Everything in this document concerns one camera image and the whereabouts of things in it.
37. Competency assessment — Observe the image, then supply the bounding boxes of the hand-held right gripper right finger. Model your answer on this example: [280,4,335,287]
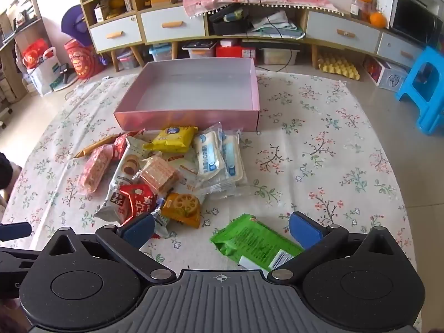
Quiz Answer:
[268,211,405,281]

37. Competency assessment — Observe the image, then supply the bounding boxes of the white box red print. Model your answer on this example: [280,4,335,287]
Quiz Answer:
[364,57,408,91]

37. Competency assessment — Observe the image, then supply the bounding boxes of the green snack packet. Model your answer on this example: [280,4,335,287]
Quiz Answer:
[210,214,306,273]

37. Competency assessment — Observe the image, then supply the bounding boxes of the blue plastic stool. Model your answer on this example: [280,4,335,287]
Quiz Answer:
[395,45,444,136]

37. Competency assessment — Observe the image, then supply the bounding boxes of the red gift bag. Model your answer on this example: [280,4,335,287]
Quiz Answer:
[63,38,105,79]

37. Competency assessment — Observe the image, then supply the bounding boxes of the small red snack packet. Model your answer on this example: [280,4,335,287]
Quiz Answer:
[113,129,146,162]

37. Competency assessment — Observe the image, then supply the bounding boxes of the white drawer orange handle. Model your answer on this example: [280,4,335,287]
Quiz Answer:
[305,10,382,55]
[140,6,207,44]
[376,33,425,68]
[90,16,143,53]

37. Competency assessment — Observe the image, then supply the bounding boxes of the swirl cake roll packet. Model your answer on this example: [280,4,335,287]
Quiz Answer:
[94,136,155,223]

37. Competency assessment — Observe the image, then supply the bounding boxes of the yellow egg tray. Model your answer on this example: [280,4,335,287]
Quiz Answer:
[317,55,360,80]

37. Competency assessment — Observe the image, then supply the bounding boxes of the purple hat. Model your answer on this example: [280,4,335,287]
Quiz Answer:
[60,4,92,47]

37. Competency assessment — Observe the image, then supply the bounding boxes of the pink ring snack packet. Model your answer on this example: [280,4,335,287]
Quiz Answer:
[78,144,115,195]

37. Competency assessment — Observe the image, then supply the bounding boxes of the brown stick snack packet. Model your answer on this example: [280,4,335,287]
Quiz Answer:
[73,135,120,158]

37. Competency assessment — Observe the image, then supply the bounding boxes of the pink wafer packet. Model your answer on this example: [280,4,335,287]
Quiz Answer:
[133,156,181,195]

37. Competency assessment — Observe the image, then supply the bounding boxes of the cream bread packet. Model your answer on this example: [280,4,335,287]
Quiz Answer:
[166,153,209,195]

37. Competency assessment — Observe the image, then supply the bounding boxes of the yellow snack packet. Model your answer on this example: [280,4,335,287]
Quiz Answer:
[143,126,199,153]

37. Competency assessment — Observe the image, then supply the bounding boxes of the white bread packet blue label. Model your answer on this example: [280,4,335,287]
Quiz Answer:
[218,129,251,198]
[192,122,229,184]

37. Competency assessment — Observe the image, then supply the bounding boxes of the orange lotus root packet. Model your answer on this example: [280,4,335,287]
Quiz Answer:
[160,191,202,229]

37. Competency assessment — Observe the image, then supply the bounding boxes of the red plastic bag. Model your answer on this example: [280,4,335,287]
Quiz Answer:
[21,38,51,70]

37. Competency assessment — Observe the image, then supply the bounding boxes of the dark cloth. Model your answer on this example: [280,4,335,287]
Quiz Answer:
[0,153,14,192]

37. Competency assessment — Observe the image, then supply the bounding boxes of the pile of papers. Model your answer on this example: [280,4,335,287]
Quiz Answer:
[251,10,306,39]

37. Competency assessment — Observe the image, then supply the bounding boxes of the wooden desk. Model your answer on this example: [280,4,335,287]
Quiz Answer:
[0,0,46,105]

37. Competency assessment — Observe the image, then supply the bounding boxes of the pink cardboard box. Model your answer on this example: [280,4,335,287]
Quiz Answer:
[114,57,261,132]

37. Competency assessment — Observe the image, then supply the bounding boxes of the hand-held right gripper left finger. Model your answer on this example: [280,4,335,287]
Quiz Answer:
[40,213,177,284]

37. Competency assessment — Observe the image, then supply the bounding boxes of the small white green packet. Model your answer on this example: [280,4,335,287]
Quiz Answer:
[153,211,174,240]

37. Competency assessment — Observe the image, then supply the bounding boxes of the clear bin blue lid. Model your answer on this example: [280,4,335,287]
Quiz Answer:
[149,43,174,62]

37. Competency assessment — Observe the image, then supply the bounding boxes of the black microwave oven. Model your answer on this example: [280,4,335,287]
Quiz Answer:
[388,0,444,47]

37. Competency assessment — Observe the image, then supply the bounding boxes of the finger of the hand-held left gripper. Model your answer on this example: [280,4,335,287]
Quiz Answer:
[0,221,32,241]
[0,247,39,275]

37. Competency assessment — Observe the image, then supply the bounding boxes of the white plastic bag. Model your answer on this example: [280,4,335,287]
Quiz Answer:
[27,47,79,96]

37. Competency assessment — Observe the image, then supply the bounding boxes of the black case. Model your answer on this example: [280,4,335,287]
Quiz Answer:
[208,5,252,36]

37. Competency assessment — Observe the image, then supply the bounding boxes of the clear plastic bin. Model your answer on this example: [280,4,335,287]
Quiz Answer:
[260,47,301,66]

